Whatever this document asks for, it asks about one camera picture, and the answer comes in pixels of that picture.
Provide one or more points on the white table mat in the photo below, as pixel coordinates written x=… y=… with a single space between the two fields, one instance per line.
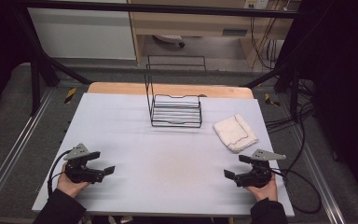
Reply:
x=136 y=146

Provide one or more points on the grey chair base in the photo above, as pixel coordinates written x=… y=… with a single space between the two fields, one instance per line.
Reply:
x=167 y=38

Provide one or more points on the black curtain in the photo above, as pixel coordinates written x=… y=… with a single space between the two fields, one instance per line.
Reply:
x=348 y=93
x=0 y=46

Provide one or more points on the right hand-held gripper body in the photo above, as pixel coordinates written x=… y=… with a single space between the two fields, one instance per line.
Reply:
x=256 y=179

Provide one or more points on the person's left hand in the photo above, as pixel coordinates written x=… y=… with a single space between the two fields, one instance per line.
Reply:
x=66 y=185

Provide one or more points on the white towel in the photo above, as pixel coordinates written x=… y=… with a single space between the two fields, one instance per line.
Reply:
x=234 y=132

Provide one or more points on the white cabinet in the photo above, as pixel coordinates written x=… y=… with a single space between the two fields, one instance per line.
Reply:
x=80 y=34

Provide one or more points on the yellow black floor tape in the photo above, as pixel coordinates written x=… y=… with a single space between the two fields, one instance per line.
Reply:
x=271 y=100
x=70 y=95

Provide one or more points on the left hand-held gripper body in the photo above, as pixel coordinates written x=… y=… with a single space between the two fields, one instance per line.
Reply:
x=80 y=174

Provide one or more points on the aluminium floor rail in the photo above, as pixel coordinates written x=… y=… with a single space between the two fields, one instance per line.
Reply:
x=323 y=186
x=18 y=146

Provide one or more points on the light wooden desk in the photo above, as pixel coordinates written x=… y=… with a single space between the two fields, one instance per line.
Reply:
x=183 y=23

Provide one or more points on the person's right hand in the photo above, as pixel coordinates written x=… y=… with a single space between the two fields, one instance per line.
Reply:
x=265 y=191

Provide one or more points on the white wall power outlet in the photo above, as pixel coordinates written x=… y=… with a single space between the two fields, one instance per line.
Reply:
x=256 y=3

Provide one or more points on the black metal frame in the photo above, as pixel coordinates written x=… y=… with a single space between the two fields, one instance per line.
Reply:
x=167 y=8

